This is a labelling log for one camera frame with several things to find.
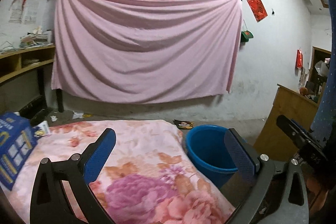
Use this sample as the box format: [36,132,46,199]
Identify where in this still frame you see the floral pink blanket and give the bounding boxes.
[5,120,235,223]

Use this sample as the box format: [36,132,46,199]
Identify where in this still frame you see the wooden cabinet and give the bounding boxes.
[253,84,326,162]

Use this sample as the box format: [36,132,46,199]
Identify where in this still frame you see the red paper wall poster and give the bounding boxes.
[247,0,268,22]

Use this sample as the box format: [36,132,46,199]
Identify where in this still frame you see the blue plastic bucket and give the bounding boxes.
[185,124,238,189]

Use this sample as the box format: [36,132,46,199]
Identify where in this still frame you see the blue cardboard box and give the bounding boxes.
[0,113,37,190]

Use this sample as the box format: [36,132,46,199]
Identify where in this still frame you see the red hanging bag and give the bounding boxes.
[295,49,303,69]

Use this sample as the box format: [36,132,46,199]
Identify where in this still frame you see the small white yellow packet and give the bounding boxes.
[33,121,51,138]

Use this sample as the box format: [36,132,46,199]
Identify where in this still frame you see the pink sheet hung on wall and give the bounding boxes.
[51,0,243,104]

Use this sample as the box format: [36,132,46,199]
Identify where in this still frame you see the stack of books on shelf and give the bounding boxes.
[19,26,53,48]

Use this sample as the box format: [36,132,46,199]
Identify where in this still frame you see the white paper on floor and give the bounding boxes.
[72,111,84,119]

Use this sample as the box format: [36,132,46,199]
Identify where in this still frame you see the dark snack wrapper on floor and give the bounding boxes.
[173,119,194,130]

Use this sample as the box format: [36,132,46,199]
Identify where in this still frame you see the wooden shelf desk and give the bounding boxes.
[1,45,55,113]

